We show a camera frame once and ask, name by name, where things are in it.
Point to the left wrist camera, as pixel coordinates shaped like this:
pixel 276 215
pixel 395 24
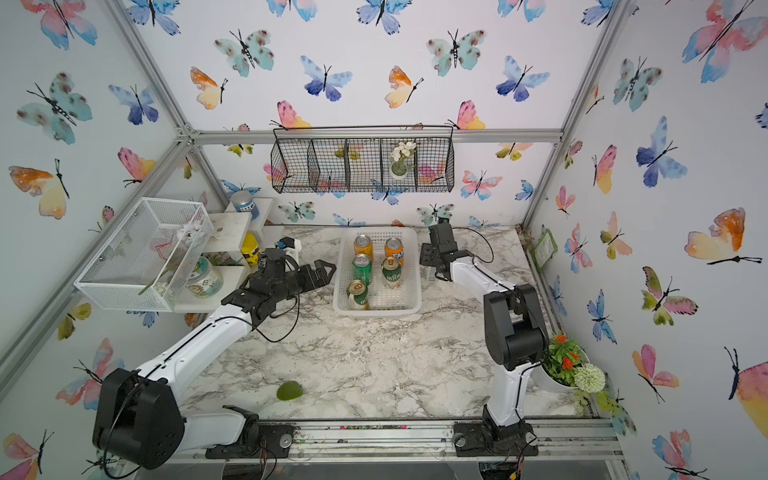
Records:
pixel 291 245

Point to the white plastic basket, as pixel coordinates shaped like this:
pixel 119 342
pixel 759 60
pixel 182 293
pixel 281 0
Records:
pixel 383 298

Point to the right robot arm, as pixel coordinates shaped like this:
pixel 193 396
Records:
pixel 514 330

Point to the green soda can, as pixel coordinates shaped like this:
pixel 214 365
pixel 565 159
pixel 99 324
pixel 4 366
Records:
pixel 362 268

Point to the white mesh wall basket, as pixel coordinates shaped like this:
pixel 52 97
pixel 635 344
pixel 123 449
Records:
pixel 149 257

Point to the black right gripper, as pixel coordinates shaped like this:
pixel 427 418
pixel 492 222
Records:
pixel 425 253

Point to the orange soda can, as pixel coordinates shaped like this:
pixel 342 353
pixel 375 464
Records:
pixel 363 244

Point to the cream bubble plant pot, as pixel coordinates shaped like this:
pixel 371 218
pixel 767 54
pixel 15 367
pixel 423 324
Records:
pixel 205 280

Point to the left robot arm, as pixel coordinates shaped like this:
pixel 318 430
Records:
pixel 139 418

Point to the white stepped shelf unit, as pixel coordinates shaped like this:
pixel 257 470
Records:
pixel 231 229

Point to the green gold-top beer can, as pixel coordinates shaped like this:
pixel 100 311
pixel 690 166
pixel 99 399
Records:
pixel 357 298

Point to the blue tin can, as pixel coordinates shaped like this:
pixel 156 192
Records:
pixel 243 201

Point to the black wire wall basket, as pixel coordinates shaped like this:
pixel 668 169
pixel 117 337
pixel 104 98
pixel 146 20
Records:
pixel 356 159

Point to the white flower vase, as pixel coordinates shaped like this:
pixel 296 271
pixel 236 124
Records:
pixel 402 159

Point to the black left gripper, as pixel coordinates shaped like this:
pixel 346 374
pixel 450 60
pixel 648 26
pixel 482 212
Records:
pixel 322 280

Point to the orange Fanta can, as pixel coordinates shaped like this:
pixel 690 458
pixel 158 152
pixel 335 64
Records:
pixel 394 248

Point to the green white beer can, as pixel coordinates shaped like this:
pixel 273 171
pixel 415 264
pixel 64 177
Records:
pixel 392 272

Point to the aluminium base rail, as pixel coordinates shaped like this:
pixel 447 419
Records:
pixel 556 439

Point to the green lime fruit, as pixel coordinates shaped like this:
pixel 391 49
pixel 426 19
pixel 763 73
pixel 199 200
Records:
pixel 289 390

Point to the green framed card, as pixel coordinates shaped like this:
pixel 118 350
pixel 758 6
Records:
pixel 544 249

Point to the potted flower plant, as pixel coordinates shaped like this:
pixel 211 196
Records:
pixel 565 369

